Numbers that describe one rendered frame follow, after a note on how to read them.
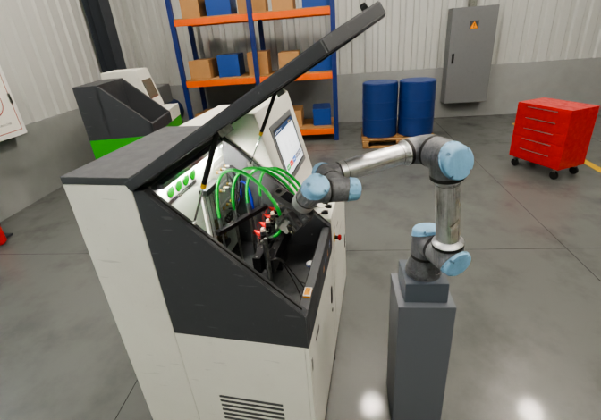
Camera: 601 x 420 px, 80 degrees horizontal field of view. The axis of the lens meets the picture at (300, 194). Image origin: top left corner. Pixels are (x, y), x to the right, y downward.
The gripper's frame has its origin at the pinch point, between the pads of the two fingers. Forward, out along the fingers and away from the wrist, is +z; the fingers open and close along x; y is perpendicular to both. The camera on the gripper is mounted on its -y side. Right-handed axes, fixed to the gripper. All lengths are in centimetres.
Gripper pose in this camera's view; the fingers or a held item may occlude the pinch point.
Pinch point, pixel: (283, 219)
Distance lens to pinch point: 135.3
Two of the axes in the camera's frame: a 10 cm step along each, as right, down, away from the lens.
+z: -2.9, 4.0, 8.7
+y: 6.5, 7.5, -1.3
